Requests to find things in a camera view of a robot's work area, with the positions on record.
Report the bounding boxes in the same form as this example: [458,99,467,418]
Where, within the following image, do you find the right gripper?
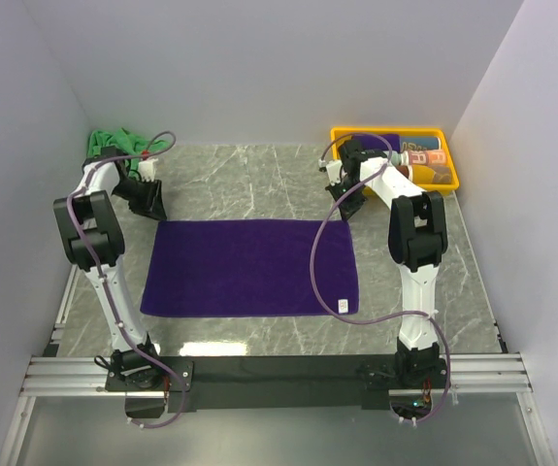
[326,176,368,222]

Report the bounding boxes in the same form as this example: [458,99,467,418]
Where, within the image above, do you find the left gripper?
[113,177,168,220]

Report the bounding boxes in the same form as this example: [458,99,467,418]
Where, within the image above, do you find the purple towel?
[141,219,359,318]
[354,133,401,152]

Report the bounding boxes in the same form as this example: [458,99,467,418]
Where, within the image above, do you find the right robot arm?
[319,132,448,387]

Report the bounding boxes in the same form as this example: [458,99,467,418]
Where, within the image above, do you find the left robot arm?
[53,146,167,390]

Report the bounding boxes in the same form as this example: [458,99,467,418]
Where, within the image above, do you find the green towel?
[87,128,170,158]

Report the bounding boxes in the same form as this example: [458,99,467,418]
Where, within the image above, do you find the rolled brown towel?
[396,166,411,181]

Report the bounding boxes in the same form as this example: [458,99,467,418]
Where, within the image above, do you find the rolled mint towel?
[386,150,404,167]

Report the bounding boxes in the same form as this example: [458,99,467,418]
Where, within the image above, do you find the yellow plastic tray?
[330,126,460,195]

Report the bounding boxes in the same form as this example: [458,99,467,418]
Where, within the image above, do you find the rolled purple towel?
[354,133,401,152]

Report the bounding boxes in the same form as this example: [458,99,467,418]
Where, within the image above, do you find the rolled pink printed towel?
[401,150,448,166]

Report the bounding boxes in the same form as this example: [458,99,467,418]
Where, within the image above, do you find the black base beam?
[104,354,452,421]

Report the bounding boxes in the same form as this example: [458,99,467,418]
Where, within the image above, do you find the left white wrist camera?
[137,156,158,183]

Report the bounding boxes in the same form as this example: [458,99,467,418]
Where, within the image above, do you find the aluminium rail frame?
[0,261,556,466]

